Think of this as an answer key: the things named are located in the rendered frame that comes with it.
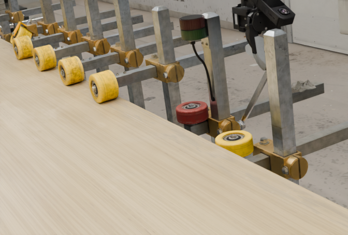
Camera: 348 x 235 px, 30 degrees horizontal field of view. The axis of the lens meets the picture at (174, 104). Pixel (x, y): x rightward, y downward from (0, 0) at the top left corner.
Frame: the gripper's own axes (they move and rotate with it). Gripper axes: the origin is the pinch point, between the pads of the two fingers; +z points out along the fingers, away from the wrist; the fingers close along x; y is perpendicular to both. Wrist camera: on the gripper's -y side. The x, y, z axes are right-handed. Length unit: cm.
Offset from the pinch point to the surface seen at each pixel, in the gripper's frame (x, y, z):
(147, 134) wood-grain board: 29.7, 6.5, 10.5
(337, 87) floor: -202, 200, 102
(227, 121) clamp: 8.2, 6.4, 13.4
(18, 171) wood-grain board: 59, 9, 11
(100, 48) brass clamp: 9, 81, 7
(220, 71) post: 7.3, 8.6, 1.4
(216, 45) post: 7.7, 8.7, -5.3
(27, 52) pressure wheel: 26, 110, 9
